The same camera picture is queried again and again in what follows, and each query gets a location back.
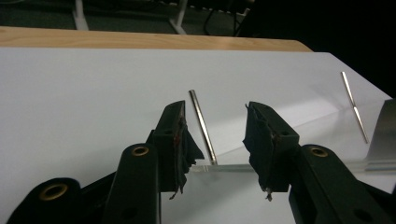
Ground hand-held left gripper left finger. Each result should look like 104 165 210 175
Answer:
148 100 205 201

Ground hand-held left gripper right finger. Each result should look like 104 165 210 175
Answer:
242 101 302 203

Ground thin metal rod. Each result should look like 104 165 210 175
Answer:
340 71 370 145
188 89 219 166

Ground clear acrylic plate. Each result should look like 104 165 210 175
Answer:
190 98 396 175

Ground white table sheet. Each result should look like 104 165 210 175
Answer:
0 47 396 224

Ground white metal desk frame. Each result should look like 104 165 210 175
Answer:
72 0 190 35

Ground black floor cables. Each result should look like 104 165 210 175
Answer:
203 8 247 36

